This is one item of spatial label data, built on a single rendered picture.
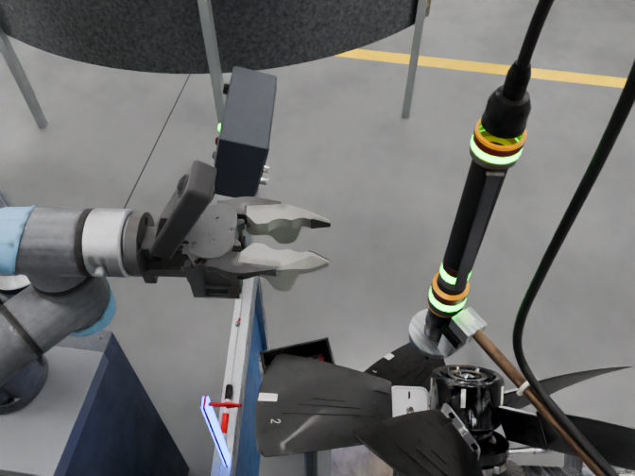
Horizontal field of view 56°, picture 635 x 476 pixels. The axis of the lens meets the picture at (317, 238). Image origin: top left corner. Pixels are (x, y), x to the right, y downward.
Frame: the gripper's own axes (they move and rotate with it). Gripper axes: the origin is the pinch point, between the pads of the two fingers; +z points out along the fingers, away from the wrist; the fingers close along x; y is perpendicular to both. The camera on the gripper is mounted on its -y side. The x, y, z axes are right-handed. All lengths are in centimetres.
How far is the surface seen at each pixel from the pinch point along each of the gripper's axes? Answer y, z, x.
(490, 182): -11.2, 15.5, 1.7
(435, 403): 45.5, 19.3, -0.8
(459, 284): 4.4, 15.5, 2.4
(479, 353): 167, 60, -72
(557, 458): 167, 83, -32
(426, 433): 30.2, 15.1, 9.7
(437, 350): 20.0, 15.6, 2.5
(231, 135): 41, -22, -59
